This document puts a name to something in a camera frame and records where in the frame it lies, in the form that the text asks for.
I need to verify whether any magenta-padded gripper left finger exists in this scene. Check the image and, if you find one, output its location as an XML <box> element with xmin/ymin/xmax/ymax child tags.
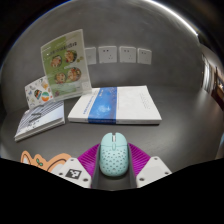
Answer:
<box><xmin>52</xmin><ymin>143</ymin><xmax>102</xmax><ymax>190</ymax></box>

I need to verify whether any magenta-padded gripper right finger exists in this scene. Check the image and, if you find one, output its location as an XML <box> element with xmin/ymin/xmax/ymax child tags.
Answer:
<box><xmin>127</xmin><ymin>142</ymin><xmax>173</xmax><ymax>189</ymax></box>

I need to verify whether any mint green computer mouse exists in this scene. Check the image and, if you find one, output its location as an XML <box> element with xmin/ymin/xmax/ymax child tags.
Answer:
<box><xmin>98</xmin><ymin>131</ymin><xmax>130</xmax><ymax>177</ymax></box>

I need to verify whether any corgi-shaped orange mouse pad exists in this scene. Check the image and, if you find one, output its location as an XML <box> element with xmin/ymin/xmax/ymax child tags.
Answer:
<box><xmin>20</xmin><ymin>150</ymin><xmax>73</xmax><ymax>173</ymax></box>

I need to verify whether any grey striped book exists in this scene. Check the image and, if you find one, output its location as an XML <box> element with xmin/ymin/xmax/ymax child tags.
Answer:
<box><xmin>13</xmin><ymin>99</ymin><xmax>66</xmax><ymax>143</ymax></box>

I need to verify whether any white book with blue band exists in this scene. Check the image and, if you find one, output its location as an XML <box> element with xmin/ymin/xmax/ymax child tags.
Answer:
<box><xmin>67</xmin><ymin>85</ymin><xmax>163</xmax><ymax>126</ymax></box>

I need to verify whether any small colourful printed card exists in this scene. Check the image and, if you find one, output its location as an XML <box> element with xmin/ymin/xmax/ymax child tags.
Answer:
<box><xmin>24</xmin><ymin>75</ymin><xmax>54</xmax><ymax>110</ymax></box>

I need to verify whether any green food menu stand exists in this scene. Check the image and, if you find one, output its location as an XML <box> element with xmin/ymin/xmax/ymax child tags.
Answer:
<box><xmin>40</xmin><ymin>28</ymin><xmax>93</xmax><ymax>102</ymax></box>

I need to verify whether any white wall socket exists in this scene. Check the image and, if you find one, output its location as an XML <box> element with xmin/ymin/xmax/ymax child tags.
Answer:
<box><xmin>97</xmin><ymin>45</ymin><xmax>118</xmax><ymax>64</ymax></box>
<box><xmin>84</xmin><ymin>46</ymin><xmax>98</xmax><ymax>66</ymax></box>
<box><xmin>137</xmin><ymin>47</ymin><xmax>153</xmax><ymax>65</ymax></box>
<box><xmin>119</xmin><ymin>45</ymin><xmax>138</xmax><ymax>64</ymax></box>

